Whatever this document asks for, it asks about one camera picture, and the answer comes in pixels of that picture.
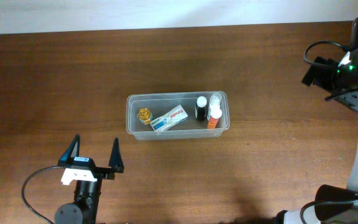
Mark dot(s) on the dark syrup bottle white cap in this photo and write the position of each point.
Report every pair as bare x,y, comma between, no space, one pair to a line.
200,108

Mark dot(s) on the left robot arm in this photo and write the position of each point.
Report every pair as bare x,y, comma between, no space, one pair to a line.
84,207

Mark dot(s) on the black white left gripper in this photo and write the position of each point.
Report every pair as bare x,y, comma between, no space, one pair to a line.
103,170

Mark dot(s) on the white Panadol box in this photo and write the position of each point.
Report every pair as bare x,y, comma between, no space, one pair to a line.
170,119

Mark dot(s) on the orange tube white cap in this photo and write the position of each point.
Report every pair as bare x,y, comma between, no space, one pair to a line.
214,116

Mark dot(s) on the clear plastic container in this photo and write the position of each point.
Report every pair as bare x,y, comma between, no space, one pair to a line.
161,103

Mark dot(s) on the small gold lid jar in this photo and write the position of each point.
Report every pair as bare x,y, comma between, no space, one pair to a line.
145,115

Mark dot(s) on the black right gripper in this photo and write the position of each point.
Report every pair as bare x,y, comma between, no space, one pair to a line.
309,75

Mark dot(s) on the white spray bottle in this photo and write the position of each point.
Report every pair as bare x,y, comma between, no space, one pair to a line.
214,102

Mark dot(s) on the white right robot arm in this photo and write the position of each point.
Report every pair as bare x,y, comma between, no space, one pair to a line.
333,204

